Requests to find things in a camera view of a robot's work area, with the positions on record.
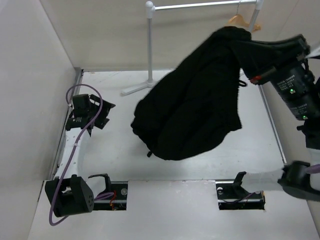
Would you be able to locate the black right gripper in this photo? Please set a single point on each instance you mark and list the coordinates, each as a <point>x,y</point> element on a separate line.
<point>281,54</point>

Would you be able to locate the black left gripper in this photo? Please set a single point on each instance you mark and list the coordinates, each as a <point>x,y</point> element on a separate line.
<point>104,111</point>

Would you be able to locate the black trousers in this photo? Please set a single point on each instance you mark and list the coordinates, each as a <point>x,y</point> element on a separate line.
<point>193,108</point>

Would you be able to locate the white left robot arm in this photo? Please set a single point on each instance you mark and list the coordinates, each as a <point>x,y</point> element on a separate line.
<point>71,192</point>

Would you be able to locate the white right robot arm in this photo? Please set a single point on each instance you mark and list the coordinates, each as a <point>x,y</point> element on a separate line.
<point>299,89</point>

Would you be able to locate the wooden clothes hanger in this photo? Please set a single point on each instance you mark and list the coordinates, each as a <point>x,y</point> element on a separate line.
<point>239,21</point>

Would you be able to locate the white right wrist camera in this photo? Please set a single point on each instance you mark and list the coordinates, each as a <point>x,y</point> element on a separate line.
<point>314,52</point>

